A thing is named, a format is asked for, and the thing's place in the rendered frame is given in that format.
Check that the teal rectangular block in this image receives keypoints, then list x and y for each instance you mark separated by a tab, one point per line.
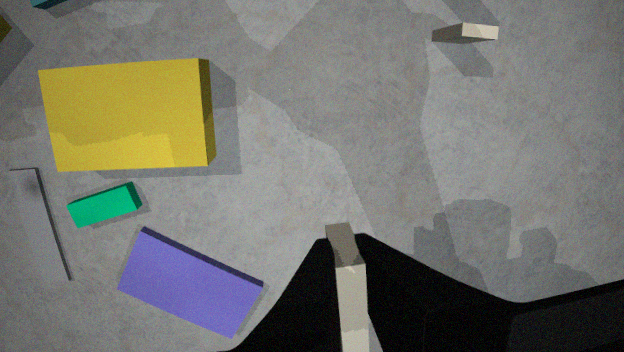
45	4

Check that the yellow rectangular block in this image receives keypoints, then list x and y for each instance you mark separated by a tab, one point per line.
4	28
147	114

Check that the beige rectangular block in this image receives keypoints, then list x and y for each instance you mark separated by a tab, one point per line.
351	288
465	33

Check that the green rectangular block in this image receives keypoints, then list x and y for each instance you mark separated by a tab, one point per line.
103	205

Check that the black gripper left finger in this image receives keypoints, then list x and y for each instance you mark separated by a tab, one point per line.
306	316

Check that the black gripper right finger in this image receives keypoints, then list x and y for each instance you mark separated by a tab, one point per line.
414	308

